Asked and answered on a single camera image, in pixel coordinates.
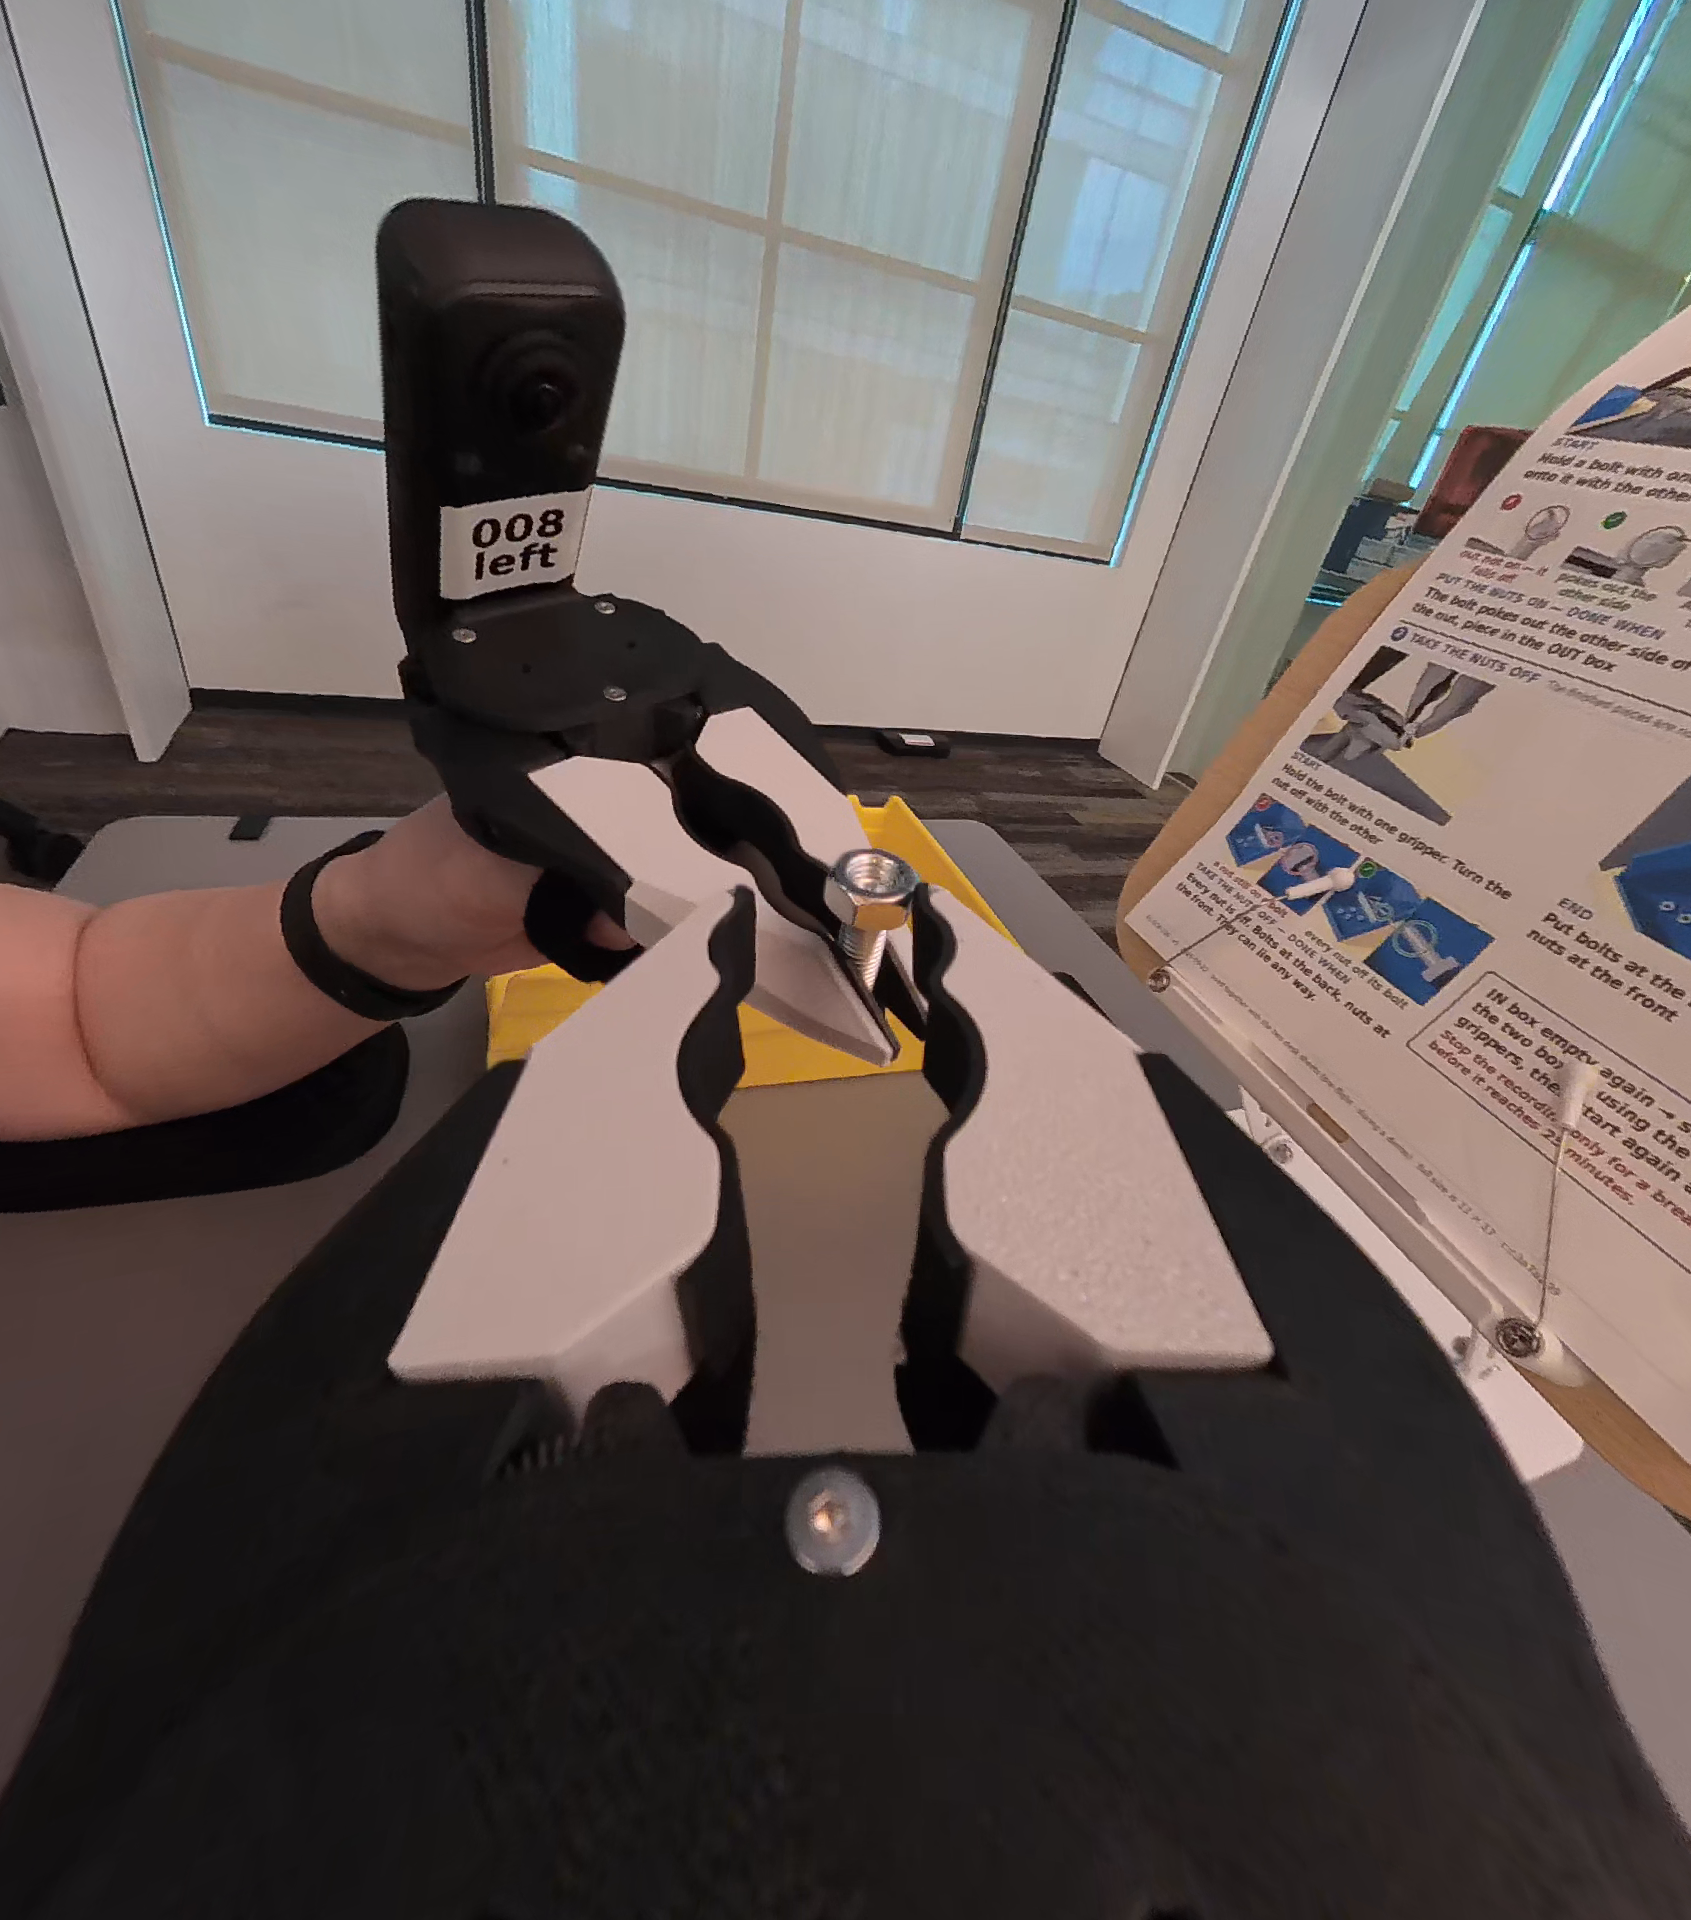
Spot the instruction sheet on stand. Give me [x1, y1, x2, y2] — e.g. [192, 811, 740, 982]
[1115, 561, 1691, 1561]

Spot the steel hex bolt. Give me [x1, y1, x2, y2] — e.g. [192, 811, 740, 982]
[846, 854, 922, 1040]

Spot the person's left hand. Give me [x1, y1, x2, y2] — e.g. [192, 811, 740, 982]
[312, 794, 640, 989]

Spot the frosted glass window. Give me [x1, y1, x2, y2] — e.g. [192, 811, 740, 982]
[110, 0, 1303, 570]

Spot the person's left forearm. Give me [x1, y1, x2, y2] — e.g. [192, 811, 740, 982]
[0, 861, 338, 1141]

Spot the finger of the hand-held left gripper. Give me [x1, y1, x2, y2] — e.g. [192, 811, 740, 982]
[528, 754, 930, 1069]
[666, 702, 854, 902]

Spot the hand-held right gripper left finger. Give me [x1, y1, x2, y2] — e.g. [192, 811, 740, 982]
[388, 884, 760, 1457]

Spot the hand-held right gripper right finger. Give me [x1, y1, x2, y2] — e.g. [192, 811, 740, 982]
[902, 884, 1277, 1453]

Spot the black wrist strap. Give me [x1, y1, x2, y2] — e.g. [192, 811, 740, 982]
[278, 827, 472, 1021]

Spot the cardboard box with handwritten mark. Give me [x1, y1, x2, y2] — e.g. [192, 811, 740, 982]
[1407, 424, 1533, 549]

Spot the printed instruction sheet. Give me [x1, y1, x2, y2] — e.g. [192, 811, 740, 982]
[1129, 223, 1691, 1471]

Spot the yellow plastic bin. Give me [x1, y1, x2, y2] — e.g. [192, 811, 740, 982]
[486, 794, 1019, 1089]

